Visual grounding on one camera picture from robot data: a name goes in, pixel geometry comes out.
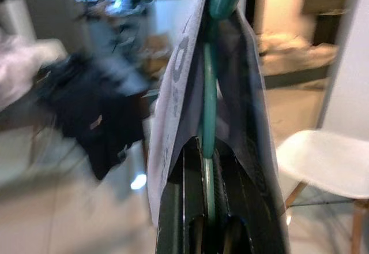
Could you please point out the teal plastic clothes hanger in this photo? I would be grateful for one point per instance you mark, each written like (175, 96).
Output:
(209, 106)

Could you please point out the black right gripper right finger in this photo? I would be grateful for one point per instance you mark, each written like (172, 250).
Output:
(245, 207)

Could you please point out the pale grey printed shorts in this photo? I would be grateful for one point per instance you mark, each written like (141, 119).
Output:
(178, 92)

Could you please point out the white plastic chair wooden legs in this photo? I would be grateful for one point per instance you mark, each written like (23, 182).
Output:
(331, 161)

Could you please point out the navy blue garment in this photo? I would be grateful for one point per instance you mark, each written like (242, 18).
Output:
(95, 106)

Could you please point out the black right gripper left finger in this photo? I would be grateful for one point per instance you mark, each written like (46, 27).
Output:
(181, 202)

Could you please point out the beige bed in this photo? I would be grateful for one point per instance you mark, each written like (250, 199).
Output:
(297, 55)

